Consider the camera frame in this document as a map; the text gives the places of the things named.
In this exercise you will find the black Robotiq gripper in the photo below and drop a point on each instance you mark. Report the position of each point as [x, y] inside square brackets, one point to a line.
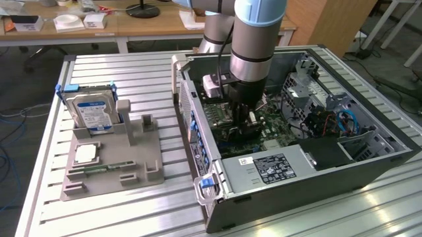
[248, 93]

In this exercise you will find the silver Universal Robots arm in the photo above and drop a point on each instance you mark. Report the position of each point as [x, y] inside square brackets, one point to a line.
[250, 37]

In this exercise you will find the metal socket cover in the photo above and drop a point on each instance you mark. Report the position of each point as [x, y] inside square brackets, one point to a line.
[262, 102]

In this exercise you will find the green motherboard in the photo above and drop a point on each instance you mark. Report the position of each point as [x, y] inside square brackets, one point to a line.
[277, 126]

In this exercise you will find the metal drive cage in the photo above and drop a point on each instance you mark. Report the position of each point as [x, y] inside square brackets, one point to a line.
[301, 93]

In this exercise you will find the white paper stack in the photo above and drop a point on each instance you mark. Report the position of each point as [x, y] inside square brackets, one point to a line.
[191, 21]

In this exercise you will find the grey power supply unit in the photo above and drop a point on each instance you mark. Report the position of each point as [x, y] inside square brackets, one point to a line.
[237, 177]

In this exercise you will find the wooden cabinet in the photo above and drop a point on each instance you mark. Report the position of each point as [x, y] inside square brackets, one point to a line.
[330, 22]

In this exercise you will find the blue case latch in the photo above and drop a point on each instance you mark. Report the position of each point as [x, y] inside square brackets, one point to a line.
[206, 183]

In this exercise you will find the wooden desk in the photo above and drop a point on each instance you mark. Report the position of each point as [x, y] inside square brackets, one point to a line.
[149, 24]

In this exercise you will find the metal disk bay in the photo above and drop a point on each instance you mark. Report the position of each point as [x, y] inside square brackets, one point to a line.
[366, 145]

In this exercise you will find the open black PC case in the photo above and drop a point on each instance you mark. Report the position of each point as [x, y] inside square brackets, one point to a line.
[297, 197]

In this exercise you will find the black lamp base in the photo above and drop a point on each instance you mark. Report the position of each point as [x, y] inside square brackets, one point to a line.
[142, 11]

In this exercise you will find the hard disk in blue caddy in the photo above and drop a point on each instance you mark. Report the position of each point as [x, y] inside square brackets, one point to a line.
[93, 111]

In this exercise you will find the grey plastic parts rack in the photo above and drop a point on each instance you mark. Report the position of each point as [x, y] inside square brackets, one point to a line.
[115, 172]

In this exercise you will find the green RAM stick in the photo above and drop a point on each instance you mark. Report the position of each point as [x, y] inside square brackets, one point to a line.
[99, 169]

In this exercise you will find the silver CPU chip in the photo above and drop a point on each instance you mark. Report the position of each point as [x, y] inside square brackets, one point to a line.
[86, 154]

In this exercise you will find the small white box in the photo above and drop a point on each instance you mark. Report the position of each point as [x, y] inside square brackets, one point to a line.
[95, 21]

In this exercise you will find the white round holder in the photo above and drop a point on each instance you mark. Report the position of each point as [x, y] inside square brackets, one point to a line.
[69, 22]

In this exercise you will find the white box with black lid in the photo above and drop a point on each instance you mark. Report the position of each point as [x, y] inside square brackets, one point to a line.
[26, 23]

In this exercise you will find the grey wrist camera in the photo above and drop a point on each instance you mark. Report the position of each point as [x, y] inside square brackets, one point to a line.
[213, 86]

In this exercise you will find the white table frame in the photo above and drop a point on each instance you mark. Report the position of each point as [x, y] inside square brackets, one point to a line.
[390, 24]

